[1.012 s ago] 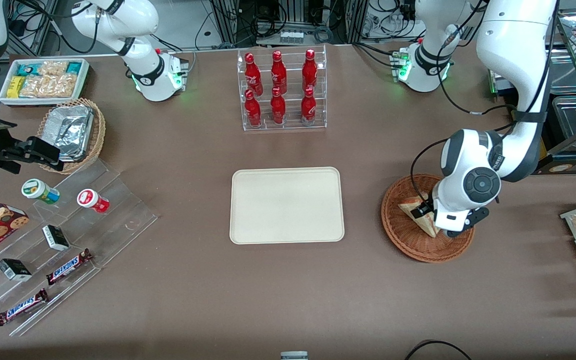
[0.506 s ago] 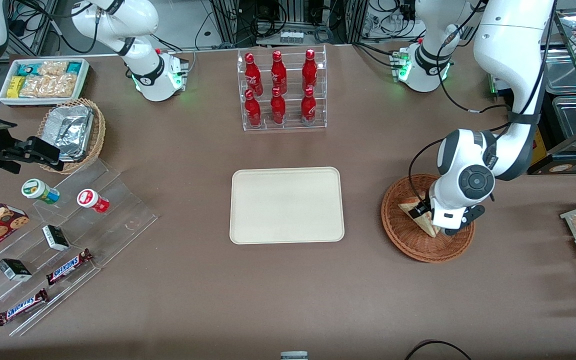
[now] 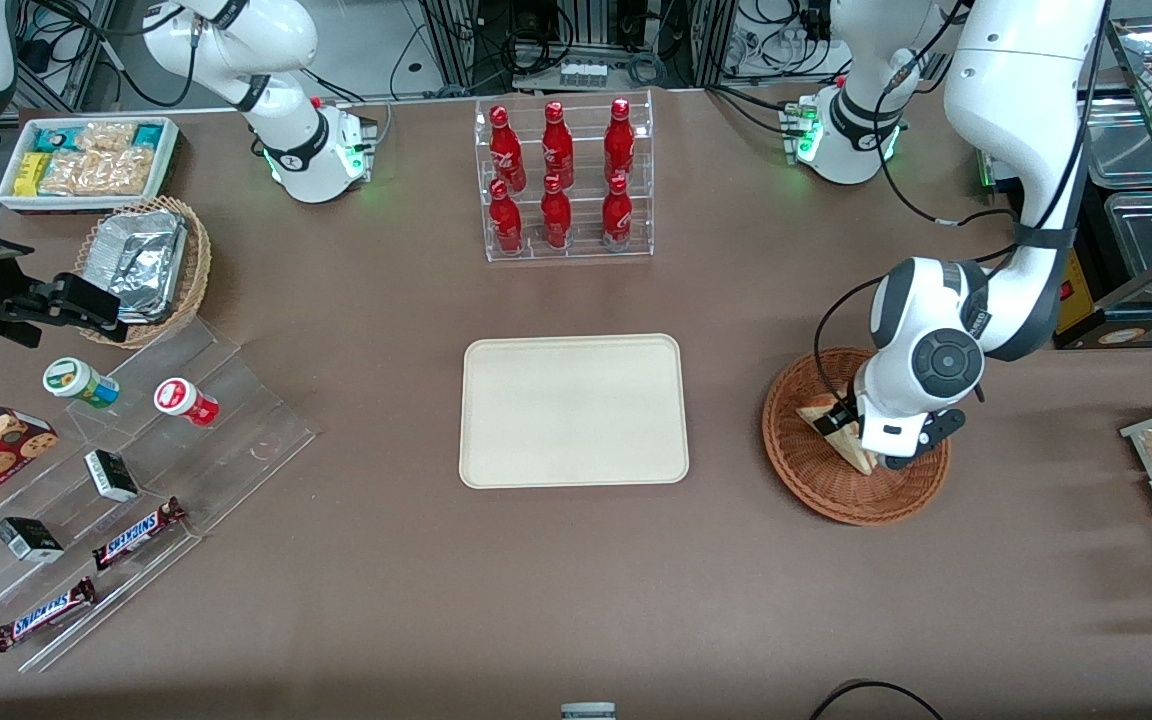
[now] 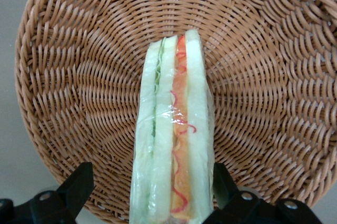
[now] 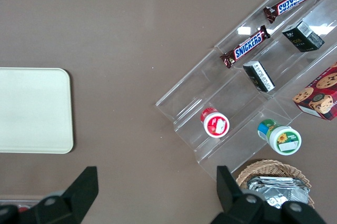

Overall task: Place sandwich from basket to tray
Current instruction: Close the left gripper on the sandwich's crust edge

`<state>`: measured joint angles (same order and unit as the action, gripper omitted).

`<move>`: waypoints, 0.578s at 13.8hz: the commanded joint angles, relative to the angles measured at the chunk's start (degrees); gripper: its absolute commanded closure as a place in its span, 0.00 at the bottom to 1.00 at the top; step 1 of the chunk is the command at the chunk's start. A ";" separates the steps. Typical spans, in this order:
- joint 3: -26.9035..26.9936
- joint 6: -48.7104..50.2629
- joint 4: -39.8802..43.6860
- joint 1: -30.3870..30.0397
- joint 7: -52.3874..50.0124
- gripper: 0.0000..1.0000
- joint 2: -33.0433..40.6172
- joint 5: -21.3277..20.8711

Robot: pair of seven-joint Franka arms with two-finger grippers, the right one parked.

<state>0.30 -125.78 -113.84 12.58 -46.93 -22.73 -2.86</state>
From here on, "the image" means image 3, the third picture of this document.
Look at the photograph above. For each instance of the green lid cup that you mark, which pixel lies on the green lid cup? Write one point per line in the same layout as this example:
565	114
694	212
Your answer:
76	380

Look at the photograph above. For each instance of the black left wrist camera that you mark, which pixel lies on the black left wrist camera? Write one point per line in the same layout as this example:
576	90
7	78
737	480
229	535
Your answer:
836	420

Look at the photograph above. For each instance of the clear bag of crackers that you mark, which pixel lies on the clear bag of crackers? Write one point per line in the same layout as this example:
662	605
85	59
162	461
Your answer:
101	172

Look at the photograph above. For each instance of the light wicker basket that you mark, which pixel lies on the light wicker basket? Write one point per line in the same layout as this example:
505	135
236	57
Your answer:
196	270

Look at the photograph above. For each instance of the cream plastic tray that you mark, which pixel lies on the cream plastic tray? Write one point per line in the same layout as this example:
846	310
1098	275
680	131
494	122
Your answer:
573	410

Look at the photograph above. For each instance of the small grey white object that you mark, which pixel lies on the small grey white object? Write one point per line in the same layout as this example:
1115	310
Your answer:
588	712

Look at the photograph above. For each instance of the red soda bottle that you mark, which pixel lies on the red soda bottle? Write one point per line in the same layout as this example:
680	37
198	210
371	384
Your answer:
619	140
617	215
505	150
506	222
557	145
556	218

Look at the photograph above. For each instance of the white power strip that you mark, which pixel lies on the white power strip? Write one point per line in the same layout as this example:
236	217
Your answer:
583	74

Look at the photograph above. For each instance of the triangle sandwich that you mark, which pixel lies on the triangle sandwich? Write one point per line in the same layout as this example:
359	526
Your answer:
841	445

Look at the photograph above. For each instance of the metal equipment rack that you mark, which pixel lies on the metal equipment rack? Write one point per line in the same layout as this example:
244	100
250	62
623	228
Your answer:
586	20

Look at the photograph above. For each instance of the clear acrylic stepped stand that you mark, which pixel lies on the clear acrylic stepped stand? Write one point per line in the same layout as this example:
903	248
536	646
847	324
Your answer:
236	430

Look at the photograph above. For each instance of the round brown wicker basket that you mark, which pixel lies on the round brown wicker basket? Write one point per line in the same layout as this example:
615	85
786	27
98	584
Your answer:
836	495

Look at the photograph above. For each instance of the yellow snack packet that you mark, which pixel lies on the yellow snack packet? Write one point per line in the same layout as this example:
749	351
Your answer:
32	173

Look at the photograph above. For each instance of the clear acrylic bottle rack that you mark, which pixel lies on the clear acrylic bottle rack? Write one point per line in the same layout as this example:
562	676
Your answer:
586	250

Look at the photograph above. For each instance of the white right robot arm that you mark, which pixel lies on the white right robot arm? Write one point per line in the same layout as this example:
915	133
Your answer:
286	40

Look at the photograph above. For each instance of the silver foil containers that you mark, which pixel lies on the silver foil containers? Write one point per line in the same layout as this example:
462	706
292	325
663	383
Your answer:
141	260

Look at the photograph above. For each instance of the red lid cup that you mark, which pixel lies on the red lid cup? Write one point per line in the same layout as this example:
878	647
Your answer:
181	398

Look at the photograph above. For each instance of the Snickers bar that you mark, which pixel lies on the Snickers bar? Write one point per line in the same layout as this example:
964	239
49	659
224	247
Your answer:
44	613
136	535

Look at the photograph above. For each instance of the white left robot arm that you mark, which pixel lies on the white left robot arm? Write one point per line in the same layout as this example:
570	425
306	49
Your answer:
1016	80

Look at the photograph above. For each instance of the small black box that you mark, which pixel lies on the small black box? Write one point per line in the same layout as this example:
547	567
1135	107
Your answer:
112	476
29	539

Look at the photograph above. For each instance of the white snack bin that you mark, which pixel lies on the white snack bin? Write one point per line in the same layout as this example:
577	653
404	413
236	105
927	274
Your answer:
6	190

